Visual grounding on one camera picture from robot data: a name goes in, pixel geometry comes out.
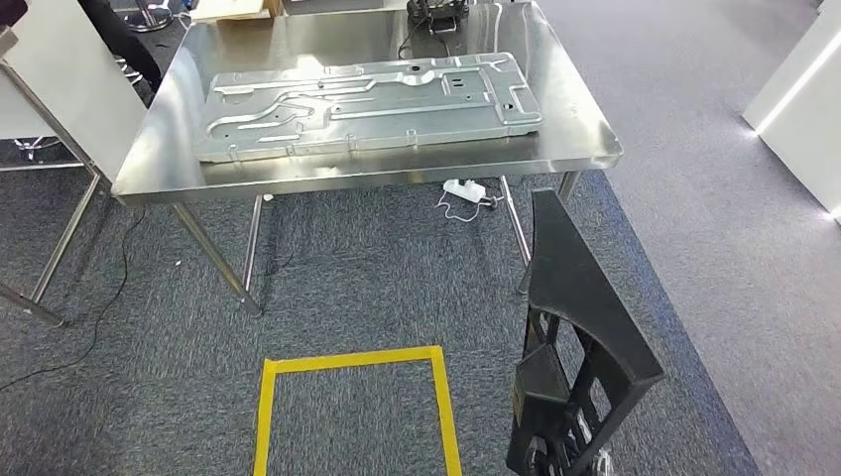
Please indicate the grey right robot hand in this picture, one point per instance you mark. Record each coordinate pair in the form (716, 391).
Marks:
(603, 465)

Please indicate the black plastic plate frame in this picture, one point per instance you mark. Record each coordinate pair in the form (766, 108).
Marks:
(578, 282)

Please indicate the stainless steel workbench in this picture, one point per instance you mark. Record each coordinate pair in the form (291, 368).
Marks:
(578, 131)

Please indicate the white power strip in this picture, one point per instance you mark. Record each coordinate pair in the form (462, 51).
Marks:
(463, 190)

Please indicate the white counter with light strip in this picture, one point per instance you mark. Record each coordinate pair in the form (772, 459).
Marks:
(808, 118)

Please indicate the pressed sheet metal panel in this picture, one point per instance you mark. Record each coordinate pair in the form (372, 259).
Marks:
(368, 105)

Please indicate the black remote controller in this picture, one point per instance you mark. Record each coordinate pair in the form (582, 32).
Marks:
(437, 10)

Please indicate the chrome stool base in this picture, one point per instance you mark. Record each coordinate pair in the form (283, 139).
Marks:
(148, 20)

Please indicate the person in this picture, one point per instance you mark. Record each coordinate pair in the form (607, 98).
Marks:
(125, 39)

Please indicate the white panel board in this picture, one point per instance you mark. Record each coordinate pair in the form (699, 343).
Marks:
(79, 79)

